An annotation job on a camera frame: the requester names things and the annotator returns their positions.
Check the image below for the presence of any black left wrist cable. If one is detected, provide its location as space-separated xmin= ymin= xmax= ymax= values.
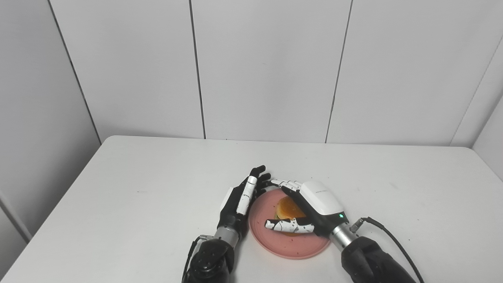
xmin=182 ymin=235 xmax=215 ymax=282

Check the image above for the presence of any pink round plate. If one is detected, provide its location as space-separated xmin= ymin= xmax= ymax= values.
xmin=248 ymin=187 xmax=332 ymax=260

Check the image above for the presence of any white vertical wall strip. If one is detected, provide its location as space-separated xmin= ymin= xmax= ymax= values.
xmin=0 ymin=188 xmax=33 ymax=243

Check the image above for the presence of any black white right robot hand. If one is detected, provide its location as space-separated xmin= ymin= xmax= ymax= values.
xmin=264 ymin=179 xmax=351 ymax=238

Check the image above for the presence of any toy hamburger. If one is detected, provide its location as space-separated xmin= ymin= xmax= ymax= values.
xmin=275 ymin=195 xmax=307 ymax=237

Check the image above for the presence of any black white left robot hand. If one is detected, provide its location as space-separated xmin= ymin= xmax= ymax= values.
xmin=216 ymin=165 xmax=272 ymax=237

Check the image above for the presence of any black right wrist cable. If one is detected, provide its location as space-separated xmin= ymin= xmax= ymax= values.
xmin=349 ymin=217 xmax=426 ymax=283

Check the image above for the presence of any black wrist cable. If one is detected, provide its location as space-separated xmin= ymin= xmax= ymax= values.
xmin=182 ymin=235 xmax=215 ymax=282
xmin=349 ymin=217 xmax=426 ymax=283

